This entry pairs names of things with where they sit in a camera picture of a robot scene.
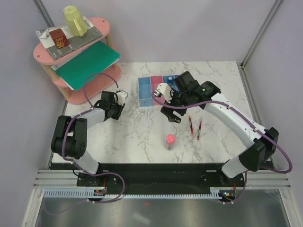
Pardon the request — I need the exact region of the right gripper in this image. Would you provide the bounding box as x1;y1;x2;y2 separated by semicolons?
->
160;87;191;124

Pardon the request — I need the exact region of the pink lid clear jar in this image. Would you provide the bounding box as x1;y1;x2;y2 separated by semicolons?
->
166;134;176;150

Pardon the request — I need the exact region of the blue cap glue bottle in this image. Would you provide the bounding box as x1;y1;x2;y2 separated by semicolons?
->
167;76;173;84

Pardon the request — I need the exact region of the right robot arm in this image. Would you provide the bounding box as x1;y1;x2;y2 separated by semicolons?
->
154;71;278;186

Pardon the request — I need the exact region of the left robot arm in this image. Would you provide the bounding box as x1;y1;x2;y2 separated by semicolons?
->
51;90;128;186

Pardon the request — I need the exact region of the pink three tier shelf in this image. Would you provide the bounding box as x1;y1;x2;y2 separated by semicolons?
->
33;17;121;105

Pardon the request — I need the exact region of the orange marker pen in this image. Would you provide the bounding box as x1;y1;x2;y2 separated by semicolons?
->
188;116;194;136

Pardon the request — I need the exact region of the pink marker pen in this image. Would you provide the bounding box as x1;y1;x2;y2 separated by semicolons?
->
196;117;203;141

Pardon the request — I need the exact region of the light blue middle drawer box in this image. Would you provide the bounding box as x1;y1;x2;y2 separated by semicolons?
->
163;75;175;86

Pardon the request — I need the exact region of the pink drawer box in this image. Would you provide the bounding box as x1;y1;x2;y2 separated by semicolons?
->
150;76;165;103

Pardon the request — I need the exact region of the light blue end drawer box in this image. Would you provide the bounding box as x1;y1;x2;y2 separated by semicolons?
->
138;77;153;107

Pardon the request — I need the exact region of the green folder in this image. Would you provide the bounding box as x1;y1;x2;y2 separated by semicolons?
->
51;41;120;90

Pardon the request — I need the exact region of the grey white notebook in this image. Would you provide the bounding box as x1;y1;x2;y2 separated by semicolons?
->
36;16;103;60

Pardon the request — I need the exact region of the red brown box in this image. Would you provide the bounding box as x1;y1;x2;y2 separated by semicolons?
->
49;28;69;49

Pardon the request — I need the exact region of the yellow plastic pitcher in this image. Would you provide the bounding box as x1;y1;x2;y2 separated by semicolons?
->
63;6;88;37

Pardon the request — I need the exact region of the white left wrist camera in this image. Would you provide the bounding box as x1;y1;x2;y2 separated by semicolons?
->
116;90;128;105

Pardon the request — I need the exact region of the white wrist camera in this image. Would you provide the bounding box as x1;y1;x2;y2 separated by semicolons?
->
116;90;128;105
153;83;174;104

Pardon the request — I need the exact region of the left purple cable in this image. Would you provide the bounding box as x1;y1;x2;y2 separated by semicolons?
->
62;73;126;205

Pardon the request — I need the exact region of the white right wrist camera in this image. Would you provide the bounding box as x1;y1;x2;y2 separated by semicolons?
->
153;83;174;104

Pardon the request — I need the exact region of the black table edge rail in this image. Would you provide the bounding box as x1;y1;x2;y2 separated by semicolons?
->
48;162;276;197

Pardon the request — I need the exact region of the white cable duct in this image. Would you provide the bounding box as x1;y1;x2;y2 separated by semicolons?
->
43;189;233;199

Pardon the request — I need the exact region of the aluminium frame rail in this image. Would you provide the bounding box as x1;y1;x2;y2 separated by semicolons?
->
22;164;294;227

